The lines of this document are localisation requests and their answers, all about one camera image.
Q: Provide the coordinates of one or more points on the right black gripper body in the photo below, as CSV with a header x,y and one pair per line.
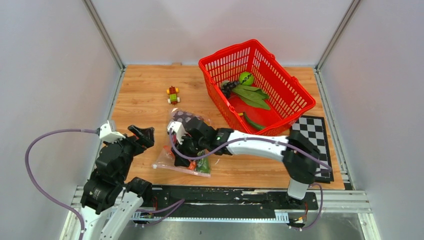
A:
x,y
191,146

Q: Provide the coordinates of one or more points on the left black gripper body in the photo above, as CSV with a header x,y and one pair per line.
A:
x,y
131,147

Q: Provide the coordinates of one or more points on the clear zip top bag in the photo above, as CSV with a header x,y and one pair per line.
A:
x,y
161,161

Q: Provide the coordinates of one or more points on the purple toy grape bunch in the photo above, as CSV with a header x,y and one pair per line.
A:
x,y
183,116

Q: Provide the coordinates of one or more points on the red plastic shopping basket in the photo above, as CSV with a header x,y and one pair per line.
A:
x,y
288,99

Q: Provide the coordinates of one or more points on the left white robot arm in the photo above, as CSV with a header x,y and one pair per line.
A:
x,y
108,201

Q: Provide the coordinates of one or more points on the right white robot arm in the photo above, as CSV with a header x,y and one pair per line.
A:
x,y
299,156

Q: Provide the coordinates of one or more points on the colourful toy block car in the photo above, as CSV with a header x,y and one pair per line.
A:
x,y
173,97

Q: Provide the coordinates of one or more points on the green toy cucumber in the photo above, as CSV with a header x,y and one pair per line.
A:
x,y
252,123

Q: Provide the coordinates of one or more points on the black toy grape bunch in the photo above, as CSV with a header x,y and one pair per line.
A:
x,y
227,87

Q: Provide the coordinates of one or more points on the green toy lettuce leaf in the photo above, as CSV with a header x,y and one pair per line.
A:
x,y
252,96

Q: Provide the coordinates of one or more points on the black white checkerboard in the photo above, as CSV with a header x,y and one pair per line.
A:
x,y
314,128

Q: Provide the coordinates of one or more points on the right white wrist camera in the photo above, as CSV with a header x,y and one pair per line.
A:
x,y
176,131

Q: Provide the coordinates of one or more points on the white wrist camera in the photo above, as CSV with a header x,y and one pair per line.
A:
x,y
107,132
176,131

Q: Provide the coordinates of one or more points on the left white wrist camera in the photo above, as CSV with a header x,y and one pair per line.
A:
x,y
107,132

